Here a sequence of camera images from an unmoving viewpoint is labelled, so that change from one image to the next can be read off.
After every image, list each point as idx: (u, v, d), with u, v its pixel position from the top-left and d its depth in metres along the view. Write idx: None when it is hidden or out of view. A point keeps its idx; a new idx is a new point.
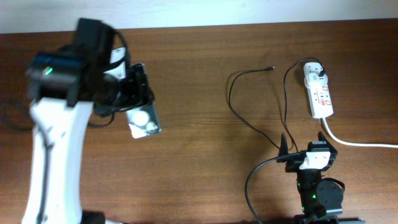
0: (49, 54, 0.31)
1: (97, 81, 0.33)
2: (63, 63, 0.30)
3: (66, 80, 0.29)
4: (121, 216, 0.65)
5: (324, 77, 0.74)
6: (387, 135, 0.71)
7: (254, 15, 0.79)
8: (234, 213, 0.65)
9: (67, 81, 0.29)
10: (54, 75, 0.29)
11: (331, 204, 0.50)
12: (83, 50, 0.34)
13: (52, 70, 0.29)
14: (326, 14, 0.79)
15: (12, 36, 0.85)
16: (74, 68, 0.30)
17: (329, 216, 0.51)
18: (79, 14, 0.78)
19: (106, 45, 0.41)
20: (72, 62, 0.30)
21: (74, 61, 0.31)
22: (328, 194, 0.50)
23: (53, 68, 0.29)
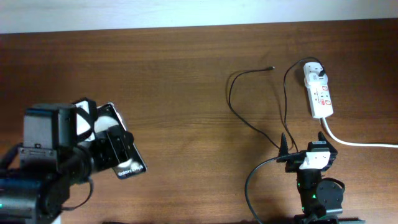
0: (9, 178, 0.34)
1: (61, 189, 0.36)
2: (22, 199, 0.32)
3: (25, 206, 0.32)
4: (120, 217, 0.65)
5: (324, 77, 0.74)
6: (387, 135, 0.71)
7: (254, 15, 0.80)
8: (234, 214, 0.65)
9: (28, 208, 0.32)
10: (12, 202, 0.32)
11: (331, 205, 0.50)
12: (42, 169, 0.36)
13: (9, 195, 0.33)
14: (325, 14, 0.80)
15: (13, 36, 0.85)
16: (32, 190, 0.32)
17: (329, 216, 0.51)
18: (79, 14, 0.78)
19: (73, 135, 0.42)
20: (29, 194, 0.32)
21: (32, 188, 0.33)
22: (328, 194, 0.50)
23: (9, 193, 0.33)
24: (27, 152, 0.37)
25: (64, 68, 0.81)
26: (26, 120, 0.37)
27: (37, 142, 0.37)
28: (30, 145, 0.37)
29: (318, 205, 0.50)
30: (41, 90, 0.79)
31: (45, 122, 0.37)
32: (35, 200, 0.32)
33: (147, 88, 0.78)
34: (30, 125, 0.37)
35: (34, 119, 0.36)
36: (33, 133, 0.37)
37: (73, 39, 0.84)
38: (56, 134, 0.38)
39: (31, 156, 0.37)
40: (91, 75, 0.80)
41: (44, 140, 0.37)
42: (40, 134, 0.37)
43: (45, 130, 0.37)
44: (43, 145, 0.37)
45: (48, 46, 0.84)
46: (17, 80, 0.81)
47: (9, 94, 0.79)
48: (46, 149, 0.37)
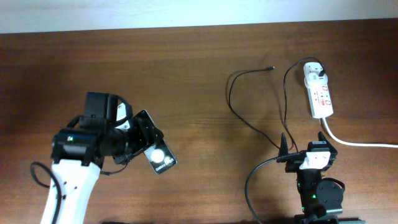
0: (70, 130, 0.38)
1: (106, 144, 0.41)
2: (83, 139, 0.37)
3: (86, 146, 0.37)
4: (121, 217, 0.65)
5: (324, 77, 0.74)
6: (387, 135, 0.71)
7: (254, 15, 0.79)
8: (235, 214, 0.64)
9: (86, 152, 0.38)
10: (75, 144, 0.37)
11: (331, 204, 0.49)
12: (97, 128, 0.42)
13: (73, 138, 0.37)
14: (325, 14, 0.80)
15: (13, 36, 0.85)
16: (92, 138, 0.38)
17: (329, 216, 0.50)
18: (79, 14, 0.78)
19: (112, 112, 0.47)
20: (89, 138, 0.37)
21: (91, 135, 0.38)
22: (328, 194, 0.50)
23: (74, 137, 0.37)
24: (85, 119, 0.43)
25: (64, 68, 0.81)
26: (87, 98, 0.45)
27: (93, 114, 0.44)
28: (88, 114, 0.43)
29: (319, 205, 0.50)
30: (41, 90, 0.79)
31: (102, 102, 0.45)
32: (92, 144, 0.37)
33: (147, 88, 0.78)
34: (89, 102, 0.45)
35: (94, 99, 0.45)
36: (92, 107, 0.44)
37: (73, 39, 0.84)
38: (105, 111, 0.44)
39: (88, 121, 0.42)
40: (91, 75, 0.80)
41: (99, 113, 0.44)
42: (97, 107, 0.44)
43: (101, 107, 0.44)
44: (98, 116, 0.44)
45: (48, 46, 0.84)
46: (17, 80, 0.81)
47: (9, 94, 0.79)
48: (100, 117, 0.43)
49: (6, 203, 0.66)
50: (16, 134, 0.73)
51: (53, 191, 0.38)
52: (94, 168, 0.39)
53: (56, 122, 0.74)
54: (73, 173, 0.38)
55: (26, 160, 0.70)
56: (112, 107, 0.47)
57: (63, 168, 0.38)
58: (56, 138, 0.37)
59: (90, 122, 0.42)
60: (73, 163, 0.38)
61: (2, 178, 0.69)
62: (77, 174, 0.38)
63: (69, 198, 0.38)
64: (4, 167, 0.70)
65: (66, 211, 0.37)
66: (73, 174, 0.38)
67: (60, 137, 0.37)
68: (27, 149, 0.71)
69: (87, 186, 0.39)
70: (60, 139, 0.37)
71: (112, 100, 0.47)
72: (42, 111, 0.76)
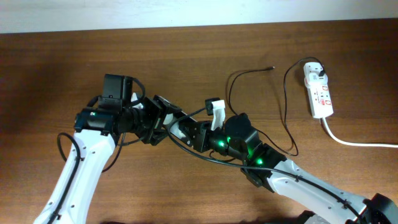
0: (92, 109, 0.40)
1: (122, 126, 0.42)
2: (104, 116, 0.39)
3: (106, 121, 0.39)
4: (121, 217, 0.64)
5: (324, 77, 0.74)
6: (388, 135, 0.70)
7: (254, 14, 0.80)
8: (235, 214, 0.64)
9: (105, 124, 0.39)
10: (96, 119, 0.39)
11: (245, 132, 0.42)
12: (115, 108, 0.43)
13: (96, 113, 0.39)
14: (323, 13, 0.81)
15: (15, 36, 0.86)
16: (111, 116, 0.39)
17: (254, 144, 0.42)
18: (81, 14, 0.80)
19: (129, 94, 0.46)
20: (108, 114, 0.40)
21: (111, 114, 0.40)
22: (234, 126, 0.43)
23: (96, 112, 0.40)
24: (103, 99, 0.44)
25: (65, 68, 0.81)
26: (106, 79, 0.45)
27: (111, 94, 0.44)
28: (106, 96, 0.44)
29: (239, 142, 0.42)
30: (42, 89, 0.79)
31: (119, 84, 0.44)
32: (111, 119, 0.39)
33: (147, 87, 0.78)
34: (108, 82, 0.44)
35: (112, 79, 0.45)
36: (109, 88, 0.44)
37: (74, 39, 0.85)
38: (121, 92, 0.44)
39: (106, 102, 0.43)
40: (92, 75, 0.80)
41: (116, 94, 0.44)
42: (114, 88, 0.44)
43: (118, 88, 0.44)
44: (115, 97, 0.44)
45: (49, 46, 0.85)
46: (18, 79, 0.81)
47: (9, 93, 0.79)
48: (116, 99, 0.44)
49: (5, 202, 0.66)
50: (17, 134, 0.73)
51: (71, 155, 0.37)
52: (112, 140, 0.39)
53: (56, 122, 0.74)
54: (94, 137, 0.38)
55: (27, 160, 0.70)
56: (129, 89, 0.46)
57: (84, 137, 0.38)
58: (80, 115, 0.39)
59: (109, 104, 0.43)
60: (92, 133, 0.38)
61: (2, 177, 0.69)
62: (97, 140, 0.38)
63: (87, 162, 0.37)
64: (4, 167, 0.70)
65: (83, 175, 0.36)
66: (93, 138, 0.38)
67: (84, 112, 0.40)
68: (27, 148, 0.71)
69: (104, 155, 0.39)
70: (83, 116, 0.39)
71: (127, 82, 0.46)
72: (43, 110, 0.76)
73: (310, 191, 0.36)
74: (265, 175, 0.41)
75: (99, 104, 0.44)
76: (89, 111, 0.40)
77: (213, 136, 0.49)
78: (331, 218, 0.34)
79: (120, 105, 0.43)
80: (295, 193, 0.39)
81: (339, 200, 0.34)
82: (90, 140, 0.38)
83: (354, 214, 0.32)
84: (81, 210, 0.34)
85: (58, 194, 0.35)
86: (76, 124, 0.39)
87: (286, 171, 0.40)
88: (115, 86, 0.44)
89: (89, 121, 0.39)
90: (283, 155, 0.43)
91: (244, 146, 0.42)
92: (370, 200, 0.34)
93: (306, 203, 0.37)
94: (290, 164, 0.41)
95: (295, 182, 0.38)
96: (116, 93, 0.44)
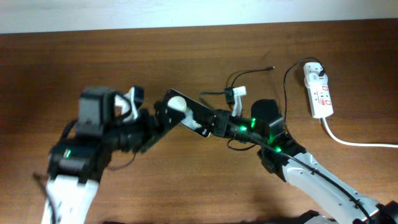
0: (68, 143, 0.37)
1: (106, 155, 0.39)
2: (79, 154, 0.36)
3: (83, 162, 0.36)
4: (121, 216, 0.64)
5: (324, 77, 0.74)
6: (387, 135, 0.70)
7: (254, 14, 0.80)
8: (235, 214, 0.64)
9: (83, 165, 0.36)
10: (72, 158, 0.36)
11: (271, 117, 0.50)
12: (94, 139, 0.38)
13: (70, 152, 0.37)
14: (322, 13, 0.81)
15: (15, 36, 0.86)
16: (87, 155, 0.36)
17: (275, 129, 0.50)
18: (81, 14, 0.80)
19: (110, 114, 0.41)
20: (84, 152, 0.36)
21: (86, 152, 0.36)
22: (261, 108, 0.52)
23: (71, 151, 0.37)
24: (80, 125, 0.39)
25: (65, 68, 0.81)
26: (82, 101, 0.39)
27: (89, 117, 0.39)
28: (83, 119, 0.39)
29: (262, 124, 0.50)
30: (42, 89, 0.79)
31: (97, 106, 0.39)
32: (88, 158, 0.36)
33: (147, 88, 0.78)
34: (85, 104, 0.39)
35: (89, 101, 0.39)
36: (86, 111, 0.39)
37: (74, 40, 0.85)
38: (101, 114, 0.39)
39: (83, 129, 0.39)
40: (92, 75, 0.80)
41: (94, 117, 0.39)
42: (92, 111, 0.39)
43: (96, 111, 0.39)
44: (93, 121, 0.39)
45: (49, 46, 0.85)
46: (18, 79, 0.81)
47: (9, 93, 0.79)
48: (96, 124, 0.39)
49: (5, 202, 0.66)
50: (17, 134, 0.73)
51: (47, 213, 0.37)
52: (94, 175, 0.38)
53: (56, 122, 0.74)
54: (70, 195, 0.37)
55: (27, 160, 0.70)
56: (111, 106, 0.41)
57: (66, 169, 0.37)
58: (53, 155, 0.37)
59: (88, 132, 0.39)
60: (68, 180, 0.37)
61: (2, 177, 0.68)
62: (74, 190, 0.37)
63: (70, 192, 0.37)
64: (4, 167, 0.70)
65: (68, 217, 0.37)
66: (71, 193, 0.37)
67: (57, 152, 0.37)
68: (28, 148, 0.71)
69: (86, 199, 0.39)
70: (57, 152, 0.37)
71: (107, 102, 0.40)
72: (43, 110, 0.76)
73: (324, 185, 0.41)
74: (280, 163, 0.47)
75: (76, 128, 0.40)
76: (63, 149, 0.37)
77: (235, 123, 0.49)
78: (341, 214, 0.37)
79: (99, 132, 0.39)
80: (308, 185, 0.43)
81: (351, 200, 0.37)
82: (66, 196, 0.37)
83: (363, 214, 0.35)
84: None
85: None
86: (53, 158, 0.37)
87: (306, 163, 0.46)
88: (93, 109, 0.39)
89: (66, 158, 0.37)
90: (304, 149, 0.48)
91: (266, 130, 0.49)
92: (382, 205, 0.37)
93: (320, 198, 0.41)
94: (310, 158, 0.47)
95: (310, 175, 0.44)
96: (94, 117, 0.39)
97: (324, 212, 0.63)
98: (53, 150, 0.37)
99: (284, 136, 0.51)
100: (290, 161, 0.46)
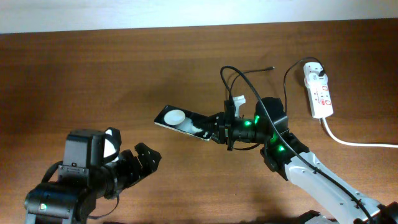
0: (46, 190, 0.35)
1: (90, 203, 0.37)
2: (60, 199, 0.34)
3: (65, 208, 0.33)
4: (121, 217, 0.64)
5: (324, 77, 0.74)
6: (388, 135, 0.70)
7: (252, 14, 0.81)
8: (235, 214, 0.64)
9: (66, 211, 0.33)
10: (51, 208, 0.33)
11: (275, 115, 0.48)
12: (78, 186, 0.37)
13: (49, 203, 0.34)
14: (320, 12, 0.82)
15: (16, 35, 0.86)
16: (70, 201, 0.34)
17: (280, 127, 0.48)
18: (81, 14, 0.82)
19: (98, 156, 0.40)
20: (67, 199, 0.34)
21: (67, 200, 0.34)
22: (267, 106, 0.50)
23: (50, 201, 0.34)
24: (65, 168, 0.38)
25: (65, 68, 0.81)
26: (68, 142, 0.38)
27: (74, 161, 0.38)
28: (68, 163, 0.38)
29: (265, 121, 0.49)
30: (42, 89, 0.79)
31: (84, 149, 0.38)
32: (72, 203, 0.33)
33: (147, 87, 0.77)
34: (71, 146, 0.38)
35: (75, 142, 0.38)
36: (71, 154, 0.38)
37: (74, 40, 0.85)
38: (88, 157, 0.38)
39: (69, 173, 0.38)
40: (91, 75, 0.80)
41: (80, 163, 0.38)
42: (78, 155, 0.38)
43: (84, 155, 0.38)
44: (79, 166, 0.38)
45: (49, 45, 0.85)
46: (18, 78, 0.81)
47: (9, 92, 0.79)
48: (81, 167, 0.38)
49: (5, 202, 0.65)
50: (17, 134, 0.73)
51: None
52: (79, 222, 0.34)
53: (56, 122, 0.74)
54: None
55: (27, 160, 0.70)
56: (99, 147, 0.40)
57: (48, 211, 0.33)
58: (29, 208, 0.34)
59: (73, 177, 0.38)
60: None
61: (2, 177, 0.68)
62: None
63: None
64: (4, 166, 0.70)
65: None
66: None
67: (35, 203, 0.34)
68: (27, 148, 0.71)
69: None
70: (35, 201, 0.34)
71: (97, 142, 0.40)
72: (43, 110, 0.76)
73: (326, 184, 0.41)
74: (283, 161, 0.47)
75: (59, 173, 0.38)
76: (41, 196, 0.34)
77: (237, 126, 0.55)
78: (342, 214, 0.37)
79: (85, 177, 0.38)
80: (310, 184, 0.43)
81: (352, 199, 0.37)
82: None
83: (364, 214, 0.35)
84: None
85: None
86: (29, 208, 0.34)
87: (308, 162, 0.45)
88: (79, 153, 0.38)
89: (44, 210, 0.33)
90: (306, 146, 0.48)
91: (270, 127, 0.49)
92: (384, 206, 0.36)
93: (321, 197, 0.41)
94: (312, 157, 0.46)
95: (313, 173, 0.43)
96: (81, 161, 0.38)
97: (324, 211, 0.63)
98: (28, 202, 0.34)
99: (288, 134, 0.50)
100: (292, 160, 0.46)
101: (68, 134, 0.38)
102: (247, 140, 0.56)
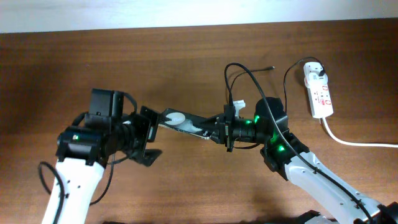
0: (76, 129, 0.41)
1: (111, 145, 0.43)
2: (88, 137, 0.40)
3: (92, 142, 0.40)
4: (121, 217, 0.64)
5: (324, 77, 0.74)
6: (388, 135, 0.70)
7: (253, 14, 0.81)
8: (236, 214, 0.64)
9: (91, 146, 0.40)
10: (81, 141, 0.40)
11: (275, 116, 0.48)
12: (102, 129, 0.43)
13: (79, 137, 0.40)
14: (321, 12, 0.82)
15: (16, 35, 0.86)
16: (95, 139, 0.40)
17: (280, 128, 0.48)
18: (81, 14, 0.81)
19: (117, 109, 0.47)
20: (94, 137, 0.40)
21: (96, 134, 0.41)
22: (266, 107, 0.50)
23: (80, 136, 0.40)
24: (91, 116, 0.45)
25: (65, 68, 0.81)
26: (94, 95, 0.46)
27: (99, 111, 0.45)
28: (92, 113, 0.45)
29: (265, 122, 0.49)
30: (42, 89, 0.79)
31: (107, 100, 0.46)
32: (97, 141, 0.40)
33: (147, 87, 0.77)
34: (96, 99, 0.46)
35: (100, 95, 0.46)
36: (97, 105, 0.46)
37: (74, 40, 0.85)
38: (110, 108, 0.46)
39: (94, 119, 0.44)
40: (91, 74, 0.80)
41: (104, 111, 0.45)
42: (102, 105, 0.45)
43: (107, 105, 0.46)
44: (103, 114, 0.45)
45: (49, 45, 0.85)
46: (18, 78, 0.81)
47: (10, 93, 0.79)
48: (104, 115, 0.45)
49: (5, 202, 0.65)
50: (17, 134, 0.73)
51: (56, 190, 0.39)
52: (98, 166, 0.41)
53: (56, 121, 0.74)
54: (78, 175, 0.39)
55: (26, 160, 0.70)
56: (119, 104, 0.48)
57: (70, 162, 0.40)
58: (61, 139, 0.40)
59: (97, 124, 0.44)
60: (76, 161, 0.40)
61: (2, 177, 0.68)
62: (83, 173, 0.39)
63: (71, 197, 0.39)
64: (4, 166, 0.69)
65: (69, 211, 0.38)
66: (79, 175, 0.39)
67: (66, 137, 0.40)
68: (27, 147, 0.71)
69: (91, 186, 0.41)
70: (66, 137, 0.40)
71: (118, 98, 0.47)
72: (43, 110, 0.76)
73: (326, 184, 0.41)
74: (283, 161, 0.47)
75: (85, 122, 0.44)
76: (72, 133, 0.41)
77: (237, 126, 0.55)
78: (341, 213, 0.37)
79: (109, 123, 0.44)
80: (310, 183, 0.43)
81: (353, 200, 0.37)
82: (74, 175, 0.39)
83: (364, 215, 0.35)
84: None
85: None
86: (61, 143, 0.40)
87: (308, 162, 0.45)
88: (104, 103, 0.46)
89: (74, 142, 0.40)
90: (306, 146, 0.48)
91: (270, 127, 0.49)
92: (384, 206, 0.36)
93: (321, 197, 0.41)
94: (313, 157, 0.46)
95: (313, 173, 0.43)
96: (104, 110, 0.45)
97: (324, 212, 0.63)
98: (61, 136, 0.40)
99: (288, 134, 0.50)
100: (292, 160, 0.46)
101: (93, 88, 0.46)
102: (248, 140, 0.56)
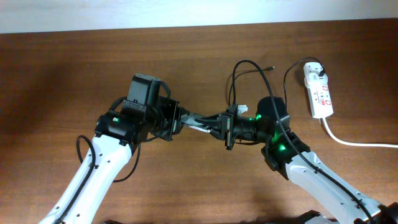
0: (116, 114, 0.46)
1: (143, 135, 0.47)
2: (125, 124, 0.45)
3: (128, 129, 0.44)
4: (121, 217, 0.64)
5: (324, 77, 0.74)
6: (387, 135, 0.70)
7: (252, 14, 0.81)
8: (235, 214, 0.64)
9: (126, 133, 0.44)
10: (118, 125, 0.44)
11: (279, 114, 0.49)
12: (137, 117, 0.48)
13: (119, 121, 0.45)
14: (321, 13, 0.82)
15: (17, 35, 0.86)
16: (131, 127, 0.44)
17: (282, 127, 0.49)
18: (81, 14, 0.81)
19: (153, 98, 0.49)
20: (130, 124, 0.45)
21: (132, 123, 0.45)
22: (268, 105, 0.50)
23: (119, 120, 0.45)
24: (129, 102, 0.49)
25: (65, 68, 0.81)
26: (134, 81, 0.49)
27: (135, 99, 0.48)
28: (130, 99, 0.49)
29: (268, 121, 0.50)
30: (43, 89, 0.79)
31: (145, 89, 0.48)
32: (132, 129, 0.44)
33: None
34: (135, 85, 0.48)
35: (139, 84, 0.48)
36: (135, 93, 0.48)
37: (74, 39, 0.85)
38: (147, 96, 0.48)
39: (131, 106, 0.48)
40: (91, 75, 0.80)
41: (140, 99, 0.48)
42: (139, 93, 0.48)
43: (143, 93, 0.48)
44: (138, 102, 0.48)
45: (50, 45, 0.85)
46: (18, 78, 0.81)
47: (10, 93, 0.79)
48: (140, 104, 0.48)
49: (5, 203, 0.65)
50: (17, 134, 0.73)
51: (87, 160, 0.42)
52: (129, 151, 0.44)
53: (56, 121, 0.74)
54: (111, 151, 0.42)
55: (27, 160, 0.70)
56: (155, 93, 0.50)
57: (106, 139, 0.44)
58: (103, 119, 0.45)
59: (133, 112, 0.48)
60: (111, 140, 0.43)
61: (2, 177, 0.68)
62: (115, 149, 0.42)
63: (99, 170, 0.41)
64: (5, 166, 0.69)
65: (94, 182, 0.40)
66: (112, 150, 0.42)
67: (107, 119, 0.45)
68: (27, 147, 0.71)
69: (117, 167, 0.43)
70: (106, 120, 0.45)
71: (155, 87, 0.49)
72: (43, 110, 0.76)
73: (327, 184, 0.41)
74: (284, 161, 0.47)
75: (122, 106, 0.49)
76: (112, 117, 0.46)
77: (238, 124, 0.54)
78: (342, 213, 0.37)
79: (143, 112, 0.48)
80: (310, 183, 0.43)
81: (354, 199, 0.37)
82: (107, 149, 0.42)
83: (365, 215, 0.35)
84: (86, 218, 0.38)
85: (71, 195, 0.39)
86: (102, 124, 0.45)
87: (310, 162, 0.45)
88: (142, 91, 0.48)
89: (113, 125, 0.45)
90: (306, 146, 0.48)
91: (272, 127, 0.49)
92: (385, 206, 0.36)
93: (322, 196, 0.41)
94: (313, 157, 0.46)
95: (313, 173, 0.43)
96: (140, 98, 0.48)
97: (324, 211, 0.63)
98: (103, 117, 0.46)
99: (290, 134, 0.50)
100: (293, 159, 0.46)
101: (134, 75, 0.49)
102: (249, 137, 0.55)
